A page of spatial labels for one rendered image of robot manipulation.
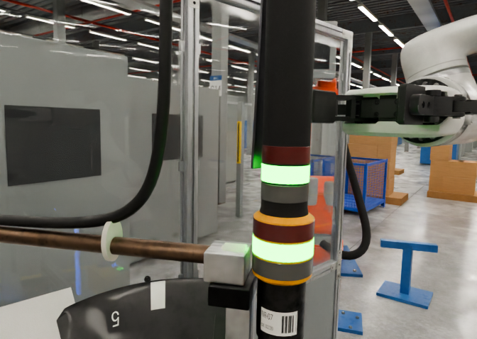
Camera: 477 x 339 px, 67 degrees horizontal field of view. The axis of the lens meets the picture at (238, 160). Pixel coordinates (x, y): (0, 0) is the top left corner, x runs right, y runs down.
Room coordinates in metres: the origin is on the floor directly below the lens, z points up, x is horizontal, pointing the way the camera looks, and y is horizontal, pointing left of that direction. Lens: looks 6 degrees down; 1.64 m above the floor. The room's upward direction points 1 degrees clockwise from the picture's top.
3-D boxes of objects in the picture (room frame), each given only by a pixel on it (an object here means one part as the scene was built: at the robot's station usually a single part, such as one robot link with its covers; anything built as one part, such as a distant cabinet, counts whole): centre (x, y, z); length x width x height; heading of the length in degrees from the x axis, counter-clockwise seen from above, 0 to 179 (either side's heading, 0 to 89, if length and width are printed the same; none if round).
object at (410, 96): (0.30, -0.16, 1.65); 0.07 x 0.03 x 0.03; 134
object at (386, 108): (0.39, -0.18, 1.65); 0.11 x 0.10 x 0.07; 134
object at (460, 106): (0.34, -0.19, 1.65); 0.08 x 0.06 x 0.01; 36
